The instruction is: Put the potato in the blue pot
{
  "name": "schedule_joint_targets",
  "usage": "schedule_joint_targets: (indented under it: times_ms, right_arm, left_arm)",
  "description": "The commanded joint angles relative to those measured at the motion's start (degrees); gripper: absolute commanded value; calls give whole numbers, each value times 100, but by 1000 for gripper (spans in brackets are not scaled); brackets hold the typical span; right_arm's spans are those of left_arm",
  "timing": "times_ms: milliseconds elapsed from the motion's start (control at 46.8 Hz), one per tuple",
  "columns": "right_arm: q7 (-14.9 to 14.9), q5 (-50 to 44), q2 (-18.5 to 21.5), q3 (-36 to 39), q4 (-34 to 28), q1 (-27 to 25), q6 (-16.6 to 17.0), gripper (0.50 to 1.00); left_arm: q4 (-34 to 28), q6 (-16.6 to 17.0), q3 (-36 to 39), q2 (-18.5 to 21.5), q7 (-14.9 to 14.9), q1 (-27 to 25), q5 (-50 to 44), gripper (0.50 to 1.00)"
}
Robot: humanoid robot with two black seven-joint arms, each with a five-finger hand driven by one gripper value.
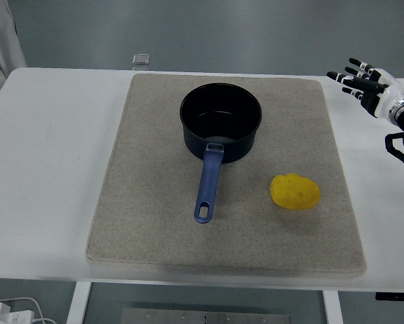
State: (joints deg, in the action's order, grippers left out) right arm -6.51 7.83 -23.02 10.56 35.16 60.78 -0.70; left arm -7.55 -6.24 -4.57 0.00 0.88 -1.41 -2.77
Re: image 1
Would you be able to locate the person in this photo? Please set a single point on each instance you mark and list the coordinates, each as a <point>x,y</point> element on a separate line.
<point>2,40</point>

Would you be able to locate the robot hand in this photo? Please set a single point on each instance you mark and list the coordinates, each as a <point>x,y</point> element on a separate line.
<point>386,91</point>

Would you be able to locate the beige fabric mat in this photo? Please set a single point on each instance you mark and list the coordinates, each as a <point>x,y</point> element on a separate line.
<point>154,202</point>

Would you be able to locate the white table leg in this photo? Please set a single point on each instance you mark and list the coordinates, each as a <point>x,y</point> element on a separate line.
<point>333,308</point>
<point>77,303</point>

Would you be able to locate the black table control panel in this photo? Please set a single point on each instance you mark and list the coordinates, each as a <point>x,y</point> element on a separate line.
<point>396,296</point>

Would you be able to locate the white power strip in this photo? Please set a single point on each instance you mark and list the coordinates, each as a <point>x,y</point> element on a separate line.
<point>9,315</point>

